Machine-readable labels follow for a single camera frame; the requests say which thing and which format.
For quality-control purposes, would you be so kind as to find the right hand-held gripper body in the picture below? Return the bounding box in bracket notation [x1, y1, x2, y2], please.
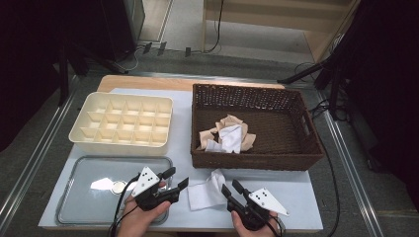
[226, 187, 291, 231]

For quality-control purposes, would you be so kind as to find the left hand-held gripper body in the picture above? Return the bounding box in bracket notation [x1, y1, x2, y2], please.
[130, 166, 182, 212]

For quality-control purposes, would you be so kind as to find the cream divided storage box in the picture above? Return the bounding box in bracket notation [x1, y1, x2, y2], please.
[68, 91, 175, 157]

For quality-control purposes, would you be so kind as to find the clear lid with round knob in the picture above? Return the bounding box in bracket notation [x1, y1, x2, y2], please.
[54, 155, 175, 226]

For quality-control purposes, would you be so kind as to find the brown woven basket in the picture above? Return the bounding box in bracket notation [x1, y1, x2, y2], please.
[190, 83, 325, 172]

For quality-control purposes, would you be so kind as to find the person's right hand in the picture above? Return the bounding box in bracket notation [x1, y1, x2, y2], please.
[230, 210, 281, 237]

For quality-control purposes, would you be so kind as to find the person's left hand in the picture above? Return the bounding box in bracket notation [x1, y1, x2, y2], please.
[117, 197, 173, 237]

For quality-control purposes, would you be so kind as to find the white table mat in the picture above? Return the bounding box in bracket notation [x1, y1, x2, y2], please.
[39, 87, 324, 231]

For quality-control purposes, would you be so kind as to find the black metal stand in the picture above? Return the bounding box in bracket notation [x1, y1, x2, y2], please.
[276, 48, 352, 121]

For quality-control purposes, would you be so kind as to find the black tripod stand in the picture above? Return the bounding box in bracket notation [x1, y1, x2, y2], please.
[57, 40, 129, 107]

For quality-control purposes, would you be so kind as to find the black cabinet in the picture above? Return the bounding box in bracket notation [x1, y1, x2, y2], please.
[100, 0, 146, 62]

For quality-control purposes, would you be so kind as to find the dark curtain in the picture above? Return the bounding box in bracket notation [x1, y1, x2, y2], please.
[329, 0, 419, 208]
[0, 0, 107, 152]

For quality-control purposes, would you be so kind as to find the light wooden shelf unit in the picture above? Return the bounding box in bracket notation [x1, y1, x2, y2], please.
[201, 0, 362, 63]

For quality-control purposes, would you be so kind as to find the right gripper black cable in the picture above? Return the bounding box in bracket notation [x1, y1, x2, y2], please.
[263, 215, 287, 237]

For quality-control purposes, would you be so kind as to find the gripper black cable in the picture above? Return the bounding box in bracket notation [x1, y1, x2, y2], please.
[263, 215, 287, 237]
[108, 174, 141, 237]

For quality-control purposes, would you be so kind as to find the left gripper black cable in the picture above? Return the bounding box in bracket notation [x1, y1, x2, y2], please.
[108, 174, 141, 237]

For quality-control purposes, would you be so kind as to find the black floor cable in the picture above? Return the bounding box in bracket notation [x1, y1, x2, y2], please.
[309, 98, 341, 237]

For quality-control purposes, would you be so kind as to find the metal rail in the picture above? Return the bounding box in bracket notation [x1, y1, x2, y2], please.
[0, 74, 82, 218]
[315, 88, 386, 237]

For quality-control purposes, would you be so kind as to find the white floor cable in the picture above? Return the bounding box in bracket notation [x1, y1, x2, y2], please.
[123, 45, 147, 72]

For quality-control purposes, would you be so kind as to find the black hanging cable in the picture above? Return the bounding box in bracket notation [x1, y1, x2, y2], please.
[203, 0, 225, 54]

